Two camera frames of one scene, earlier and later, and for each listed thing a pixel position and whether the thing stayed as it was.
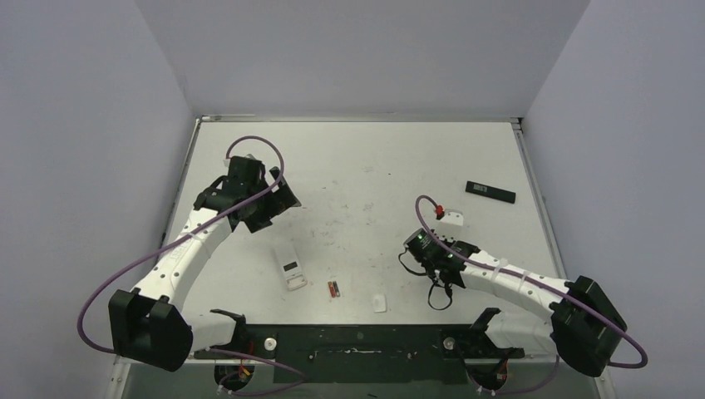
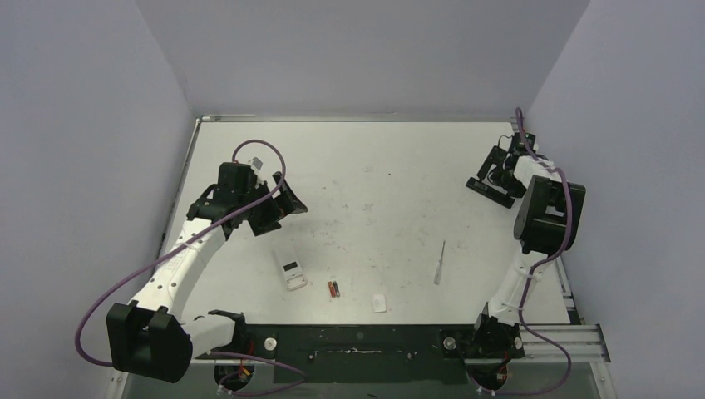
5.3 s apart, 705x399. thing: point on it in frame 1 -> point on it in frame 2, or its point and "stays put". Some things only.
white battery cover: (379, 302) stays put
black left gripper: (278, 204) stays put
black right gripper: (421, 258) -> (490, 191)
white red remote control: (292, 268) stays put
